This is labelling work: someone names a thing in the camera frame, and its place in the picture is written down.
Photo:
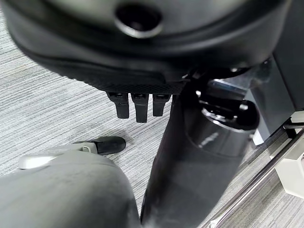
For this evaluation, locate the dark grey cabinet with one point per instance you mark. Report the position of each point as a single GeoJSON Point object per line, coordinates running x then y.
{"type": "Point", "coordinates": [273, 95]}

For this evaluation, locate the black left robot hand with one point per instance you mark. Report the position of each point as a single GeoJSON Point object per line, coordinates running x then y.
{"type": "Point", "coordinates": [147, 50]}

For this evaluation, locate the white plastic bracket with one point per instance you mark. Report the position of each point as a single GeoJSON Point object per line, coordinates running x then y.
{"type": "Point", "coordinates": [291, 173]}

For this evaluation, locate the chrome metal rail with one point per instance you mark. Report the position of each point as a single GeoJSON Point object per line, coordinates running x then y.
{"type": "Point", "coordinates": [259, 180]}

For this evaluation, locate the white shelf board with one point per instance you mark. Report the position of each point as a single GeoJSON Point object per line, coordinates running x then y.
{"type": "Point", "coordinates": [298, 116]}

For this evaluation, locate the black metal rod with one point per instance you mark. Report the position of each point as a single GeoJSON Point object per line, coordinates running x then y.
{"type": "Point", "coordinates": [294, 126]}

